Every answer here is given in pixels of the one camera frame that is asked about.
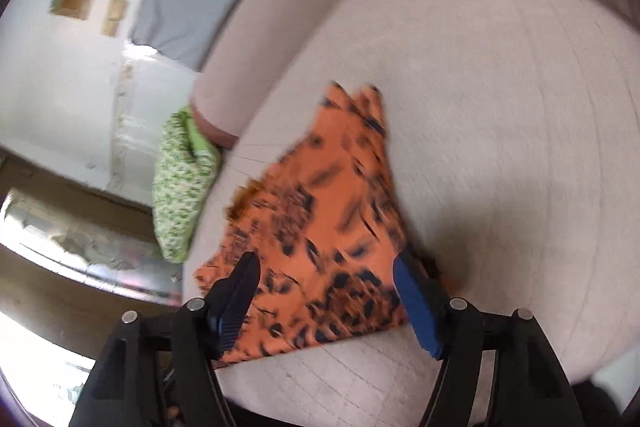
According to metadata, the orange floral long-sleeve shirt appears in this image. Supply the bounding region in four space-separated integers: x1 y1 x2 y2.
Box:
194 82 453 370

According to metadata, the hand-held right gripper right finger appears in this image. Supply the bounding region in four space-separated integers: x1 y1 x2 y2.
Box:
392 253 573 427

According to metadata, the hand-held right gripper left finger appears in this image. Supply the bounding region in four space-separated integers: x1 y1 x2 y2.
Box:
68 252 262 427

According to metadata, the beige wall switch plate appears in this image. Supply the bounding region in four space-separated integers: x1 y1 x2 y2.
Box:
101 0 130 36

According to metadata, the green patterned pillow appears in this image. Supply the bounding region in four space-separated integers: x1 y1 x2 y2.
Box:
151 106 223 264

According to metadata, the pink bolster cushion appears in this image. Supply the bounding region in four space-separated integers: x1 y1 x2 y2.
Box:
189 0 376 146

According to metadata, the stained glass door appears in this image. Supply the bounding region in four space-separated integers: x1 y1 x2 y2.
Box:
0 187 183 303

